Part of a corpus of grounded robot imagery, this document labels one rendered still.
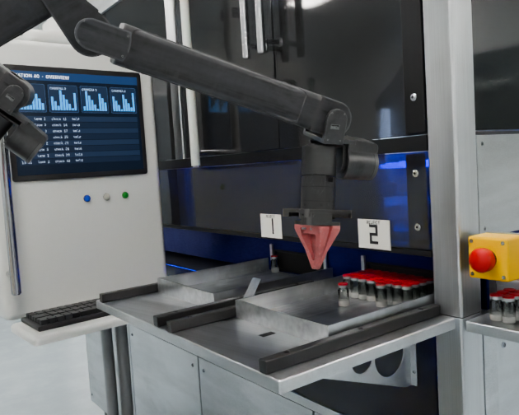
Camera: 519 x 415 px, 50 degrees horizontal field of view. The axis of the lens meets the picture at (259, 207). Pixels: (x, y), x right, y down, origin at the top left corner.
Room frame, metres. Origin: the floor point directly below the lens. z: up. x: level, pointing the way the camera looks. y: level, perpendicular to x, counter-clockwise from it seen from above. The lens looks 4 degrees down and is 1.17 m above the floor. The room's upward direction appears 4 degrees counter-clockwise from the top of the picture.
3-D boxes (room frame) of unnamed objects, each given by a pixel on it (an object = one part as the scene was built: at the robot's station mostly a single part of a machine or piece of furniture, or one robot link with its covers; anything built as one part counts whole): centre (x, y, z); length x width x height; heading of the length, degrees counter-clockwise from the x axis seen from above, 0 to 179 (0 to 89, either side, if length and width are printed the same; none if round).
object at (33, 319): (1.49, 0.44, 0.82); 0.40 x 0.14 x 0.02; 130
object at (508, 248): (0.92, -0.40, 1.00); 0.08 x 0.07 x 0.07; 126
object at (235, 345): (1.15, 0.00, 0.87); 0.70 x 0.48 x 0.02; 36
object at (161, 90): (1.98, 0.40, 1.51); 0.49 x 0.01 x 0.59; 36
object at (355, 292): (1.11, -0.23, 0.91); 0.18 x 0.02 x 0.05; 36
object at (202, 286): (1.33, 0.05, 0.90); 0.34 x 0.26 x 0.04; 126
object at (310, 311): (1.06, -0.16, 0.90); 0.34 x 0.26 x 0.04; 126
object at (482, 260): (0.90, -0.36, 1.00); 0.04 x 0.04 x 0.04; 36
